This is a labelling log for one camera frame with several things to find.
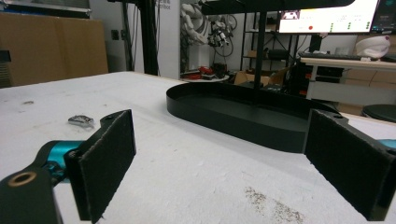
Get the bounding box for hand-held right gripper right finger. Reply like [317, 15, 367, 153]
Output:
[303, 108, 396, 222]

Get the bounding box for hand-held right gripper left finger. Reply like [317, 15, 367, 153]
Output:
[64, 108, 137, 224]

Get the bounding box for small silver item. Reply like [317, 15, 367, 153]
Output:
[67, 114, 95, 129]

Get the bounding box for black oval tray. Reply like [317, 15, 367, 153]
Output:
[165, 81, 343, 154]

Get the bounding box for black round stool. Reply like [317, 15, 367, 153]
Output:
[361, 104, 396, 123]

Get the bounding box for white desk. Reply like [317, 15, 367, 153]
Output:
[300, 57, 396, 106]

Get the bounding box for black keyboard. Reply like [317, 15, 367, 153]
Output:
[298, 51, 372, 62]

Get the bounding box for white round plush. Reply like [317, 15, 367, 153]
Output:
[355, 35, 391, 60]

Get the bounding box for cardboard box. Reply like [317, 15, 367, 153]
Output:
[233, 70, 271, 87]

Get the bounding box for large cardboard sheet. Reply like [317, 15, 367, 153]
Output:
[0, 11, 109, 88]

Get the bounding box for small white round table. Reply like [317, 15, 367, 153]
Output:
[180, 74, 231, 84]

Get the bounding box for black metal shelf rack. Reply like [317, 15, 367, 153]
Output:
[239, 11, 302, 73]

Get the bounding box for black metal stand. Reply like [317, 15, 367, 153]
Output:
[106, 0, 160, 77]

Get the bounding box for computer monitor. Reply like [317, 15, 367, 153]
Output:
[277, 0, 396, 35]

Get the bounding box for white robot figure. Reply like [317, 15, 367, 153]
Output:
[179, 2, 210, 47]

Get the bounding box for black upper shelf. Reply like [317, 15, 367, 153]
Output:
[200, 0, 357, 16]

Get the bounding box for black tray shelf post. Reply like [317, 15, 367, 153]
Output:
[253, 11, 268, 91]

